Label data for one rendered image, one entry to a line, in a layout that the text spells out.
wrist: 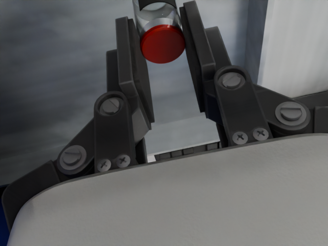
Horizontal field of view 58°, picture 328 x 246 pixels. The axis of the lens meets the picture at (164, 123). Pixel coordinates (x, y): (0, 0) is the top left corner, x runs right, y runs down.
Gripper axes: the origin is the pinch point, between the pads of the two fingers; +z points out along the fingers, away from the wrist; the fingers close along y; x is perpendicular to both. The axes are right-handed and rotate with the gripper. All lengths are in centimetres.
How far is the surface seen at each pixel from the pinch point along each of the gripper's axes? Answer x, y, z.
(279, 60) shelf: -11.6, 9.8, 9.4
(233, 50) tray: -8.9, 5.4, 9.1
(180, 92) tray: -12.6, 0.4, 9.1
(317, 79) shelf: -15.7, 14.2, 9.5
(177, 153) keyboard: -34.1, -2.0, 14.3
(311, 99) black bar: -17.9, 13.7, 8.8
